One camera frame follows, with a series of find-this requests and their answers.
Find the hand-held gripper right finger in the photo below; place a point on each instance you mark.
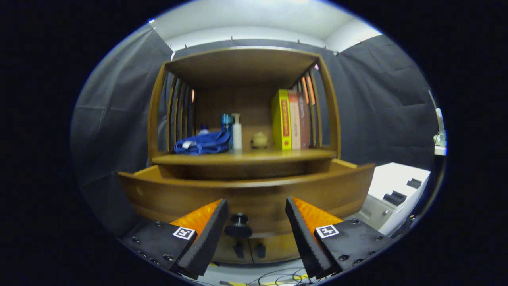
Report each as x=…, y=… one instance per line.
x=305, y=238

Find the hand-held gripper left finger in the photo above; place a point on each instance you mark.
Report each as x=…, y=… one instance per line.
x=208, y=238

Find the wooden drawer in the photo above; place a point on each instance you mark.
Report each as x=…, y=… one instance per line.
x=254, y=194

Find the wooden cabinet door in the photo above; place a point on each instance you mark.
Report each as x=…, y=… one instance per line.
x=226, y=254
x=278, y=248

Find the wooden countertop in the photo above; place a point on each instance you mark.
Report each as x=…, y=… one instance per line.
x=246, y=157

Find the wooden cabinet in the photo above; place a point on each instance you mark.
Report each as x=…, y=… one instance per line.
x=242, y=65

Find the blue folded towel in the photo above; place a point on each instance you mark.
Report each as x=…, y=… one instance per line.
x=202, y=143

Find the white pump bottle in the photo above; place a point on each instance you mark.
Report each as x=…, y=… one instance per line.
x=237, y=135

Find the tan lidded teacup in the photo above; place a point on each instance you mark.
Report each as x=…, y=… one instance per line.
x=260, y=140

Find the white furniture unit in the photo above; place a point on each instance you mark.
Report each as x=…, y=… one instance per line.
x=397, y=178

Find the small white blue-capped bottle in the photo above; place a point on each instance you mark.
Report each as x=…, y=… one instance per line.
x=203, y=129

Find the teal carton box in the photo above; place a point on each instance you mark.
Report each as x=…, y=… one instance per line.
x=227, y=121

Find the brown book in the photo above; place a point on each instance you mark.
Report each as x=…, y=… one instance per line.
x=304, y=119

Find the orange and cream book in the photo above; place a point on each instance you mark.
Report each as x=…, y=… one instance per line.
x=294, y=119

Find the thick yellow book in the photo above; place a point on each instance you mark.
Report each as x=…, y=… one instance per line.
x=279, y=119

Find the white device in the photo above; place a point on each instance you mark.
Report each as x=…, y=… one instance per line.
x=439, y=139

